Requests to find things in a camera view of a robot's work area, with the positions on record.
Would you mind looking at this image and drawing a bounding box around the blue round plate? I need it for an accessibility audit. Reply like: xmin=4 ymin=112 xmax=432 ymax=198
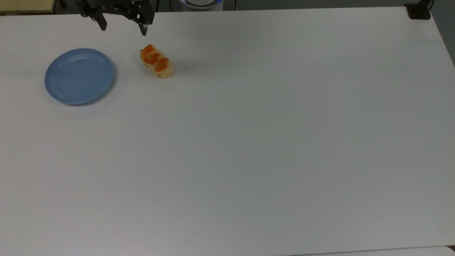
xmin=44 ymin=48 xmax=115 ymax=106

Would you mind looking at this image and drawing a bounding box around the orange glazed bread loaf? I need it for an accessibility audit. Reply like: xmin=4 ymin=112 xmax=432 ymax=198
xmin=139 ymin=44 xmax=173 ymax=79

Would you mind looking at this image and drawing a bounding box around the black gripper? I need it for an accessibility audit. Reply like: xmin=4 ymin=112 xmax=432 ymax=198
xmin=75 ymin=0 xmax=156 ymax=36

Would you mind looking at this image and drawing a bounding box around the black table clamp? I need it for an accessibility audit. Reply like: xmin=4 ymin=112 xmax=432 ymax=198
xmin=405 ymin=0 xmax=435 ymax=20

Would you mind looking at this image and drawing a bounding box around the beige wooden board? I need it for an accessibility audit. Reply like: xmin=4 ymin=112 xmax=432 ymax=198
xmin=0 ymin=0 xmax=58 ymax=15

